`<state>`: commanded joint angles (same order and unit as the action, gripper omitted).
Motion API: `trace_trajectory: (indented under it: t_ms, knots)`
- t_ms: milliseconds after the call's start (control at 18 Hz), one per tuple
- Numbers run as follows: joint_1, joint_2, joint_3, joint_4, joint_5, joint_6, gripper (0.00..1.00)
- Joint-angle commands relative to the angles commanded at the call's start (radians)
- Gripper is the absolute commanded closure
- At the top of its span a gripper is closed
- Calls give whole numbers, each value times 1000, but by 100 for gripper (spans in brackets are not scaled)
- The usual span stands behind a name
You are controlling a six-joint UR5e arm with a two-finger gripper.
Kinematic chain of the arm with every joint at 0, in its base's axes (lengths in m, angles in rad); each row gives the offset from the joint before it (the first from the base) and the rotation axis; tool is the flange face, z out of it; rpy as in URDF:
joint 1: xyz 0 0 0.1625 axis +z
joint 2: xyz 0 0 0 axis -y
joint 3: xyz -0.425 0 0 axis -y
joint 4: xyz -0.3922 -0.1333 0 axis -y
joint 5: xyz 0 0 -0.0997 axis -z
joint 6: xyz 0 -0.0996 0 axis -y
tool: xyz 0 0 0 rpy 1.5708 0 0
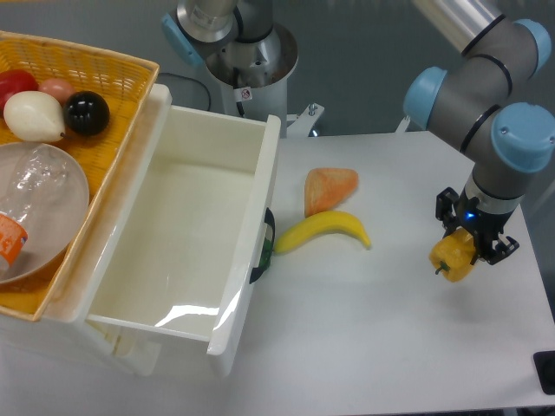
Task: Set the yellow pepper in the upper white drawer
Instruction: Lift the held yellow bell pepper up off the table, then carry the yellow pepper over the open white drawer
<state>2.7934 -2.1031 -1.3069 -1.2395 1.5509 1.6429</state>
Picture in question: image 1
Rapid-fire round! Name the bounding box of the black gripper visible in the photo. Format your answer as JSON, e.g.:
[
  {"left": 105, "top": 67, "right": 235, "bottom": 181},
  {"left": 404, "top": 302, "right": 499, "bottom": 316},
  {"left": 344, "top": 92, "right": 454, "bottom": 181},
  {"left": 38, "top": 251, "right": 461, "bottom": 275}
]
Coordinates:
[{"left": 435, "top": 177, "right": 519, "bottom": 265}]

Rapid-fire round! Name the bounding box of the yellow bell pepper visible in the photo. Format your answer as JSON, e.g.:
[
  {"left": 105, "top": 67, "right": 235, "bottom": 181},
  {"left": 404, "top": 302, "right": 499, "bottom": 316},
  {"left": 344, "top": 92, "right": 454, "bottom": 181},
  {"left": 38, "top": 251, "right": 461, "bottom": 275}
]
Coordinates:
[{"left": 428, "top": 228, "right": 475, "bottom": 283}]

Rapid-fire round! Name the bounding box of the silver robot base column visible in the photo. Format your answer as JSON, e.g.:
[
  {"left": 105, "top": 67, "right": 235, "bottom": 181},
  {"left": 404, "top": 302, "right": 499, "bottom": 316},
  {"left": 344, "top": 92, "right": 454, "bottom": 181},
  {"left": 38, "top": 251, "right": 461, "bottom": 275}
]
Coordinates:
[{"left": 161, "top": 1, "right": 324, "bottom": 138}]

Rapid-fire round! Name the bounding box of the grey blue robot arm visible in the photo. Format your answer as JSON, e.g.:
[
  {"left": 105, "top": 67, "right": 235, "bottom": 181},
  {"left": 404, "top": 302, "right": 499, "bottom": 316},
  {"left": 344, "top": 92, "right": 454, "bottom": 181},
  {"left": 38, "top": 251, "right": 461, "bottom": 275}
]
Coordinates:
[{"left": 403, "top": 1, "right": 554, "bottom": 264}]

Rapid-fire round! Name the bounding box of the open white upper drawer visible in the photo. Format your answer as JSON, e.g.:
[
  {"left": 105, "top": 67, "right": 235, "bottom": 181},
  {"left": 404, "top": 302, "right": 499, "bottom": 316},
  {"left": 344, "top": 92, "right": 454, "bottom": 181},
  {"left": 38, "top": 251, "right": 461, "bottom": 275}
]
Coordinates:
[{"left": 89, "top": 107, "right": 281, "bottom": 359}]

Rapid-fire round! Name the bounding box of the white drawer cabinet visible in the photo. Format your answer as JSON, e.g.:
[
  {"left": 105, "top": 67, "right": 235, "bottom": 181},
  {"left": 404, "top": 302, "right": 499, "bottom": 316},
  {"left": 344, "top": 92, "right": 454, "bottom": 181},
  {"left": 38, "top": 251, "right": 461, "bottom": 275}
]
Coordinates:
[{"left": 0, "top": 83, "right": 238, "bottom": 378}]

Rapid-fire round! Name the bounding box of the yellow banana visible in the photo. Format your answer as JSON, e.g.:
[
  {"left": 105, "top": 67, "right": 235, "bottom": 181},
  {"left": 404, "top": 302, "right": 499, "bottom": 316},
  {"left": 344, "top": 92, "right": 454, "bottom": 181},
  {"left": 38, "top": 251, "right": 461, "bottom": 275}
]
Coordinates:
[{"left": 274, "top": 211, "right": 371, "bottom": 254}]

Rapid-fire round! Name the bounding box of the black corner device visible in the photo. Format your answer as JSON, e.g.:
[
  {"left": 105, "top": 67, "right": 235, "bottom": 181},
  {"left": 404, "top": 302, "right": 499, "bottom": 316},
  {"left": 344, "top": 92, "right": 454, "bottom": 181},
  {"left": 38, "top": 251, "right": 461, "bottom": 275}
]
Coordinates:
[{"left": 532, "top": 350, "right": 555, "bottom": 395}]

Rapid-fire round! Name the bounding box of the orange bread slice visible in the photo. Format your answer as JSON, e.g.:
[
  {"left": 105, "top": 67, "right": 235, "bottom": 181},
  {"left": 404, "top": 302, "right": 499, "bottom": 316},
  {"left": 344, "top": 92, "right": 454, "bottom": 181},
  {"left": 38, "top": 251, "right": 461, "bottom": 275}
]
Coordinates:
[{"left": 304, "top": 167, "right": 359, "bottom": 217}]

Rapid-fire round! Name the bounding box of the yellow woven basket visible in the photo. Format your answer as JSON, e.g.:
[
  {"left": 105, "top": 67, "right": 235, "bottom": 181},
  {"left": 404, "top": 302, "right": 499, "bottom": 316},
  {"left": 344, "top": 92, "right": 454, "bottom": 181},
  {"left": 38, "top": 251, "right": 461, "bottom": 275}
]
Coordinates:
[{"left": 1, "top": 31, "right": 160, "bottom": 322}]

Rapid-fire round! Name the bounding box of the black round fruit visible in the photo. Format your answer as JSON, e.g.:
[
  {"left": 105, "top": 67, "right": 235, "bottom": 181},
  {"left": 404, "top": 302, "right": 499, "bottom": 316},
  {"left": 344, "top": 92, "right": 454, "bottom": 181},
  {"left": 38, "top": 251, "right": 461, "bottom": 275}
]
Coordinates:
[{"left": 62, "top": 91, "right": 110, "bottom": 136}]

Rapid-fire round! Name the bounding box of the pink peach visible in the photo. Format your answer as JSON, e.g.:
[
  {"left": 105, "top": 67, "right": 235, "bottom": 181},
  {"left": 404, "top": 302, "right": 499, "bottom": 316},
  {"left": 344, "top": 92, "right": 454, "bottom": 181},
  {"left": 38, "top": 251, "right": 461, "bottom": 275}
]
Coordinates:
[{"left": 38, "top": 78, "right": 76, "bottom": 106}]

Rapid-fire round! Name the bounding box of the clear plastic bottle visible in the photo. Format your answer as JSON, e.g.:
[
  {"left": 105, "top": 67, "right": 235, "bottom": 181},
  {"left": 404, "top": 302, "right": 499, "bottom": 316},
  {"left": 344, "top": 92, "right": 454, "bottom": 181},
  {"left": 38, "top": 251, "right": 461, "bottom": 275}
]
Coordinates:
[{"left": 1, "top": 145, "right": 69, "bottom": 275}]

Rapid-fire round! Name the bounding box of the red apple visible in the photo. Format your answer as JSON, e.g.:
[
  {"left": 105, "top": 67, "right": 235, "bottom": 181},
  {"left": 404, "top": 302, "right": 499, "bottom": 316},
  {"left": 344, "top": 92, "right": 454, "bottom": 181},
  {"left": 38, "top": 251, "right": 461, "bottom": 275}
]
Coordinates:
[{"left": 0, "top": 69, "right": 38, "bottom": 114}]

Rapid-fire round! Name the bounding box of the black drawer handle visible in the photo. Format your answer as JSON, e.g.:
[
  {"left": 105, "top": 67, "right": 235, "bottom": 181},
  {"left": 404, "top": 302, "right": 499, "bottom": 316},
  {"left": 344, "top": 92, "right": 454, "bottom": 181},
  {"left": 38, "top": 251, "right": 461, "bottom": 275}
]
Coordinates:
[{"left": 249, "top": 207, "right": 276, "bottom": 284}]

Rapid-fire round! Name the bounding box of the black cable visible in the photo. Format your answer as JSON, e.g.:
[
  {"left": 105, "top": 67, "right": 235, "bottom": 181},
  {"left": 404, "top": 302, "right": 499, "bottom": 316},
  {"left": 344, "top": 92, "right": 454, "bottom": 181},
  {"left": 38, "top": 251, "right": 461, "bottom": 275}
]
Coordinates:
[{"left": 158, "top": 71, "right": 212, "bottom": 112}]

